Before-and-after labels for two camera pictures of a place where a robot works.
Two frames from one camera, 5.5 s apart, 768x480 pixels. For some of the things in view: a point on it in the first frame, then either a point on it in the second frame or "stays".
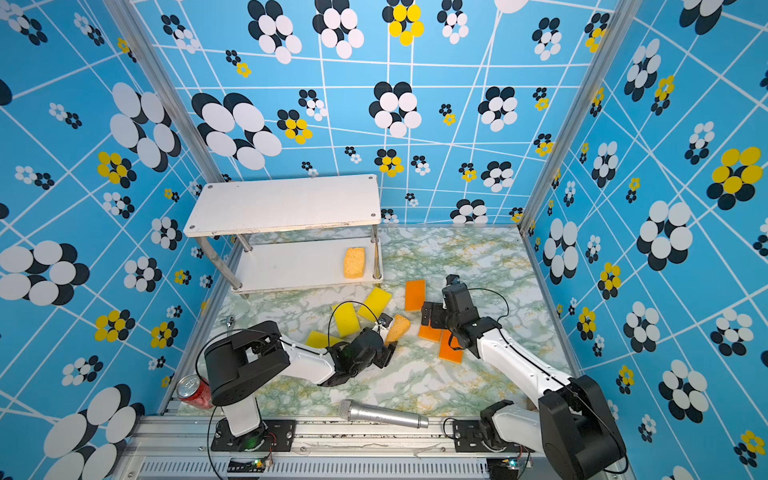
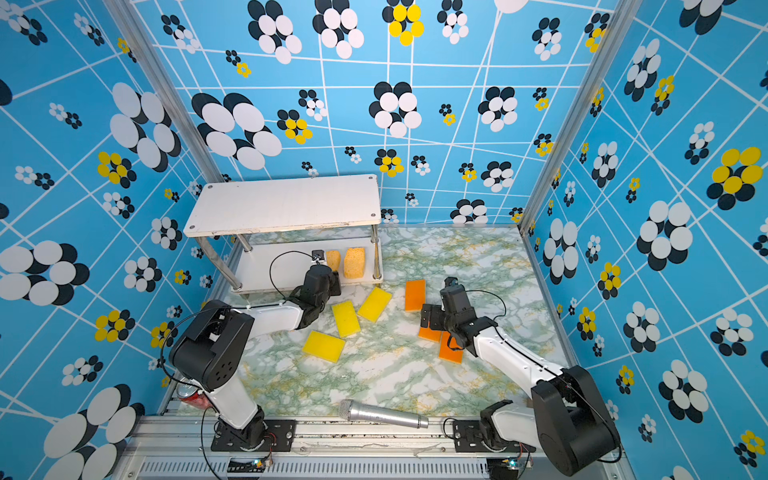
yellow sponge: (316, 339) stays
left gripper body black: (384, 358) → (333, 290)
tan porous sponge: (354, 263) stays
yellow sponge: (347, 319) stays
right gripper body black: (441, 318) stays
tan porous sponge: (398, 329) → (333, 259)
